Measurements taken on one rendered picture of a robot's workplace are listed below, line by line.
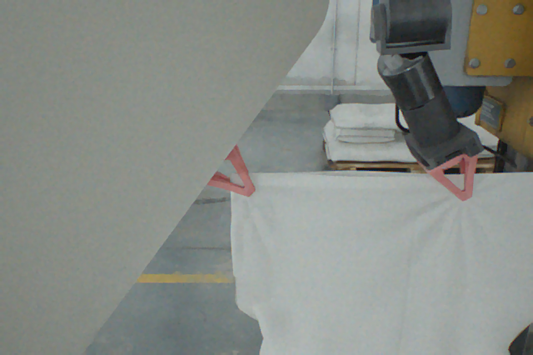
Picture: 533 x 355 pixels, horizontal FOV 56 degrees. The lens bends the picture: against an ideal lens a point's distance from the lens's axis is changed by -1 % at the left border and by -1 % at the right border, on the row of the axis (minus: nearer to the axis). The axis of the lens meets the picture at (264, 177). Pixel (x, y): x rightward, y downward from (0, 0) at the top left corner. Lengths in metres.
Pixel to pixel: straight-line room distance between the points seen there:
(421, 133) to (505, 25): 0.33
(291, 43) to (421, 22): 0.46
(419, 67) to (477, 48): 0.30
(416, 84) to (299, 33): 0.47
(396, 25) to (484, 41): 0.33
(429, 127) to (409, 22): 0.13
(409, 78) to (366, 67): 5.18
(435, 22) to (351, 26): 5.11
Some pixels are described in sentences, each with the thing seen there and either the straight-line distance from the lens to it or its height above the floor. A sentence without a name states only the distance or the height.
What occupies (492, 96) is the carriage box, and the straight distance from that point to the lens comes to 1.14.
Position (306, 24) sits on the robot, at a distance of 0.16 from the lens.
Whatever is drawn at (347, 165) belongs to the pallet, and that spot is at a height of 0.14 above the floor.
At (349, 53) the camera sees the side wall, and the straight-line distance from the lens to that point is 5.74.
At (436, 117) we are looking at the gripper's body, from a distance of 0.64.
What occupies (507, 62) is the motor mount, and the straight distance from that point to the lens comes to 0.93.
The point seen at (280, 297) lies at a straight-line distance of 0.75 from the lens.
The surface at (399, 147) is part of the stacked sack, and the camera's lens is 3.64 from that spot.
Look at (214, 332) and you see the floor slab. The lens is 2.14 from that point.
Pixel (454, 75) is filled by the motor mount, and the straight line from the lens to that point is 0.91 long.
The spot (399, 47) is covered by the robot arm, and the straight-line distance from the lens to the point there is 0.62.
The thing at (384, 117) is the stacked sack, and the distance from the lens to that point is 3.53.
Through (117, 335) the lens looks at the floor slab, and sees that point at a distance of 2.19.
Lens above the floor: 1.31
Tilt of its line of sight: 21 degrees down
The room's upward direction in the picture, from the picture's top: straight up
